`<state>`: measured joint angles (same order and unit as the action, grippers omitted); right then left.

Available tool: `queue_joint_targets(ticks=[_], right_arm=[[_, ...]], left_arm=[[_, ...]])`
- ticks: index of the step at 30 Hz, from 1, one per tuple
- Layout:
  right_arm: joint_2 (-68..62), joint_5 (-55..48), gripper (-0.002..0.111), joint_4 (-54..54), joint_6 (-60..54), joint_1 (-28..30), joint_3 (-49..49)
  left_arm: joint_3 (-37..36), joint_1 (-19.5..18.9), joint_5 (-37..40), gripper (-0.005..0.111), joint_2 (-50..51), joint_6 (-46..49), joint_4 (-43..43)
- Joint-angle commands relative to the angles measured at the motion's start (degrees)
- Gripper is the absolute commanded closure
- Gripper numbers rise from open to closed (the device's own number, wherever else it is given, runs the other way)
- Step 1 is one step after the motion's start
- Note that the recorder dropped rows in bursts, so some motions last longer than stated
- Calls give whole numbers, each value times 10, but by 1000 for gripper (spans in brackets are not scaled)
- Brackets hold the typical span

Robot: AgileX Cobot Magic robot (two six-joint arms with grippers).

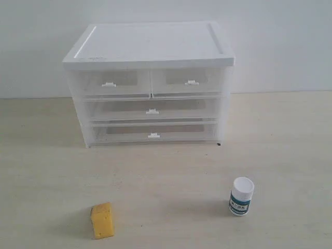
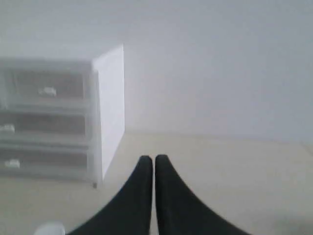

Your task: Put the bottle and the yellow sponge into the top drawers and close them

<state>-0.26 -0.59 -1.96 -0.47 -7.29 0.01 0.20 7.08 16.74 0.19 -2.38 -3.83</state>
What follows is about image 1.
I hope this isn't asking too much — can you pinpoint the white plastic drawer cabinet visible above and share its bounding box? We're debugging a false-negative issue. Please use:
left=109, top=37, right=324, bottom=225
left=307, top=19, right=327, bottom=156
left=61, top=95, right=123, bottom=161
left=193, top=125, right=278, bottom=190
left=63, top=21, right=236, bottom=147

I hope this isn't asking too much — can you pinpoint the yellow sponge wedge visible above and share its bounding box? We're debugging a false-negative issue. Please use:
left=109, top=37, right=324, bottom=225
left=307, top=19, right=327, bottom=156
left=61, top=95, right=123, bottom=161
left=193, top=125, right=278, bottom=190
left=90, top=202, right=115, bottom=240

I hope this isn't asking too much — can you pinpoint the white bottle teal label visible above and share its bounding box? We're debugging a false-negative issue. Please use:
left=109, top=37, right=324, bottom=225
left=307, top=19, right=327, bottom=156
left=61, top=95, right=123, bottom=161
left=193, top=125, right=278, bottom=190
left=229, top=177, right=255, bottom=216

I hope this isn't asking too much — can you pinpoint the bottom wide clear drawer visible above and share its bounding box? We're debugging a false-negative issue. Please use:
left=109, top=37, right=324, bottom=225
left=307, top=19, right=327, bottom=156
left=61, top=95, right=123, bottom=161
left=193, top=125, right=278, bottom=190
left=92, top=120, right=221, bottom=144

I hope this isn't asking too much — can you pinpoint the middle wide clear drawer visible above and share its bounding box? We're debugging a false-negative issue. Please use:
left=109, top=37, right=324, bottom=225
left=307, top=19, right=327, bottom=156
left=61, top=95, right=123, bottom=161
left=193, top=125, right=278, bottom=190
left=85, top=98, right=221, bottom=121

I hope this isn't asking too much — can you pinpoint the wide clear drawer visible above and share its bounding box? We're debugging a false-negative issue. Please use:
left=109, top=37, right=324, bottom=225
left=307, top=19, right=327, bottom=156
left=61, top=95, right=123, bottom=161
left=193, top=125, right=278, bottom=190
left=92, top=120, right=221, bottom=144
left=85, top=98, right=221, bottom=121

